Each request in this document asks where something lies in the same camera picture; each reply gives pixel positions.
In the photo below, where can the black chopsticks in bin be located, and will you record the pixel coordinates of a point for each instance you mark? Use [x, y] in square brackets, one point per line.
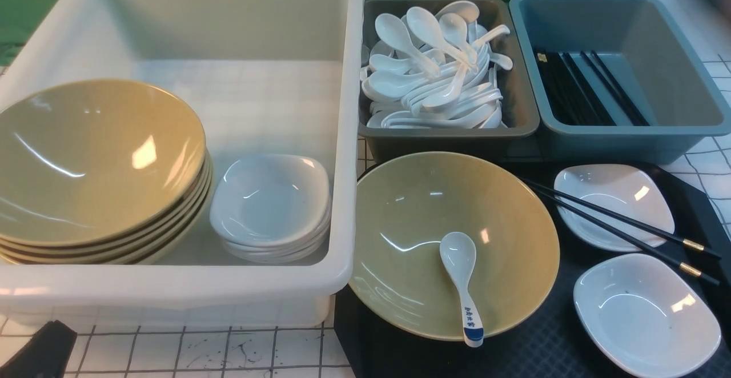
[572, 98]

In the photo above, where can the blue-grey chopstick bin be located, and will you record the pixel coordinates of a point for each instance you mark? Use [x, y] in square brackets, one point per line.
[648, 53]

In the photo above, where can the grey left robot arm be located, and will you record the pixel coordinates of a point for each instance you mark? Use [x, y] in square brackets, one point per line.
[46, 354]

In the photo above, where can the white spoon blue handle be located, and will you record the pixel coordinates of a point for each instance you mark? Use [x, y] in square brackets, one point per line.
[458, 254]

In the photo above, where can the stack of white sauce dishes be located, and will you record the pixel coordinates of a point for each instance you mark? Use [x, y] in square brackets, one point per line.
[272, 208]

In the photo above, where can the black plastic serving tray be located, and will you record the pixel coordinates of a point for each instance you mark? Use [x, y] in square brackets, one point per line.
[552, 342]

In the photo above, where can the white sauce dish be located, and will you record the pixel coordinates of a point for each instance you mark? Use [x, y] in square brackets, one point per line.
[645, 318]
[620, 188]

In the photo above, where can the stack of yellow-green bowls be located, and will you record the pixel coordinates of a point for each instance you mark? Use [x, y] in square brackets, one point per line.
[171, 229]

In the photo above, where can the top stacked yellow-green bowl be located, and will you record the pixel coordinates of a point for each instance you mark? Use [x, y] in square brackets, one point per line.
[88, 160]

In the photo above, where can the grey-brown spoon bin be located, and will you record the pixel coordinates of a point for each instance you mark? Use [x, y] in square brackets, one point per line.
[519, 108]

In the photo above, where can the large white plastic tub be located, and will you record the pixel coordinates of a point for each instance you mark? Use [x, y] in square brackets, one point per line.
[263, 76]

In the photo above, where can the pile of white spoons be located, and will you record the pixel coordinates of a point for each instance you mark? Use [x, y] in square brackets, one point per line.
[435, 71]

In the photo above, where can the yellow-green noodle bowl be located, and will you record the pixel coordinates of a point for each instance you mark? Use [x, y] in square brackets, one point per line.
[404, 208]

